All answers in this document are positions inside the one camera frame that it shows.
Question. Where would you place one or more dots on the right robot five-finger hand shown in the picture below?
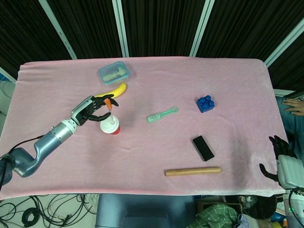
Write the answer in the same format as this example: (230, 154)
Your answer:
(289, 171)

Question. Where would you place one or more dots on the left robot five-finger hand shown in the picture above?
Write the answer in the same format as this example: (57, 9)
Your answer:
(83, 108)

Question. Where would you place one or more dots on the small orange item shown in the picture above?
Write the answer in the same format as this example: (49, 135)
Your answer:
(107, 102)

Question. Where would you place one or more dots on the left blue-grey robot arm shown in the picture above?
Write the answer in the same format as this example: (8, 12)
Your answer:
(47, 145)

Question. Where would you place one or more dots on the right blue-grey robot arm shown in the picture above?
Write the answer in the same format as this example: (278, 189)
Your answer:
(295, 213)

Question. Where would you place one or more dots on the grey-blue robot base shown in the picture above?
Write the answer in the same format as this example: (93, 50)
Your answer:
(142, 211)

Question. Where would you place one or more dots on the red cup with white lid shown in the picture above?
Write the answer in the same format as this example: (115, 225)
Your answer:
(111, 128)

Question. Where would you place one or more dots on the yellow toy banana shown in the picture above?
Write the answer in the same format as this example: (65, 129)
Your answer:
(118, 91)

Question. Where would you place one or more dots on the blue lidded plastic container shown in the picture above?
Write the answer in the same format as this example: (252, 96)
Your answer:
(114, 72)

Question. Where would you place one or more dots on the black bag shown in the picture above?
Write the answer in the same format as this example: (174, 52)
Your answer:
(257, 206)

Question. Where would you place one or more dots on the seated person in jeans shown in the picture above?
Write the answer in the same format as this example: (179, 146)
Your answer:
(293, 107)

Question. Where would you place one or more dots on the green toy hairbrush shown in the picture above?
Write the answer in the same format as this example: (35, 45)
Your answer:
(154, 117)

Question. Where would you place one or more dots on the black keyboard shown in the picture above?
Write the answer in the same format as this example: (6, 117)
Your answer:
(295, 94)

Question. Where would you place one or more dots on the white box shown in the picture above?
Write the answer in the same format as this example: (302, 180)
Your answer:
(281, 92)

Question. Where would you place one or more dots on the pink tablecloth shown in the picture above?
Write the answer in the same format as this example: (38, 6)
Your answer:
(166, 90)

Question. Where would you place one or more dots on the green plaid cloth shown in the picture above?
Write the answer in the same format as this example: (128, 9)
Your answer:
(213, 217)

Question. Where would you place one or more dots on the black rectangular phone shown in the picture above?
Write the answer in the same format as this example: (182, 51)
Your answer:
(203, 148)

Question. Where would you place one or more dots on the wooden rolling pin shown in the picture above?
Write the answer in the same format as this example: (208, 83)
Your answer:
(193, 171)

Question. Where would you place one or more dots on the blue studded building block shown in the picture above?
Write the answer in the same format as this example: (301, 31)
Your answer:
(205, 104)

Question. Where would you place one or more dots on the white partition frame post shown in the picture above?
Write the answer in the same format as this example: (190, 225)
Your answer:
(285, 45)
(202, 28)
(120, 28)
(59, 31)

